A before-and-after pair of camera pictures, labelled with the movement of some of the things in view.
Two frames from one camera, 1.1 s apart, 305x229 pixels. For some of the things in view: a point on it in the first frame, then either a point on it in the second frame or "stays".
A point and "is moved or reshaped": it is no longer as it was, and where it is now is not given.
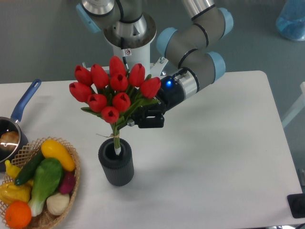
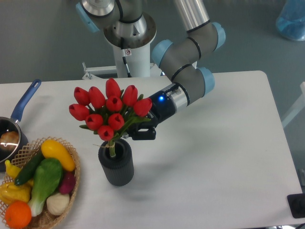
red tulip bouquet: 115,95 is moved or reshaped
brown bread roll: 9,140 stays
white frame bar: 299,106 stays
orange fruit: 18,214 stays
